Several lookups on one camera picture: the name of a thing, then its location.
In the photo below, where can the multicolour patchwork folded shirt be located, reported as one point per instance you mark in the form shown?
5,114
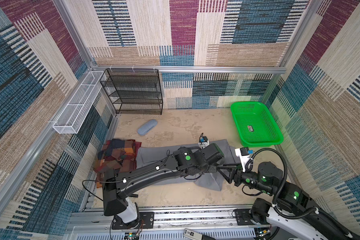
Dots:
115,157

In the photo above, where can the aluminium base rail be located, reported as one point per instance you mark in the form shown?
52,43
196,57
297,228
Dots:
224,222

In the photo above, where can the white wire mesh basket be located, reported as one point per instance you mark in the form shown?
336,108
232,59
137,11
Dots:
75,112

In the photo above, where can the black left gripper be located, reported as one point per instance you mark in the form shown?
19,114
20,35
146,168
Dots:
213,169

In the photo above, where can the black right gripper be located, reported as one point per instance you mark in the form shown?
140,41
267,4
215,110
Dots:
230,179

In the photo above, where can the blue fabric glasses case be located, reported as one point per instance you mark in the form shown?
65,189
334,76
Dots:
146,127

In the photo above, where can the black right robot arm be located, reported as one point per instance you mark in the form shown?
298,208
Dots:
291,209

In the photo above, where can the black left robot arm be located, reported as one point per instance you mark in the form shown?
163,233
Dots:
117,187

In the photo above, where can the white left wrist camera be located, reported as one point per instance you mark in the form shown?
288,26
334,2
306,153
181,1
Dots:
203,141

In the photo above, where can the black wire mesh shelf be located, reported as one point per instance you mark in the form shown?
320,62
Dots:
134,91

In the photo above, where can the green plastic basket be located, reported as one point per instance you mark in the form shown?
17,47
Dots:
255,124

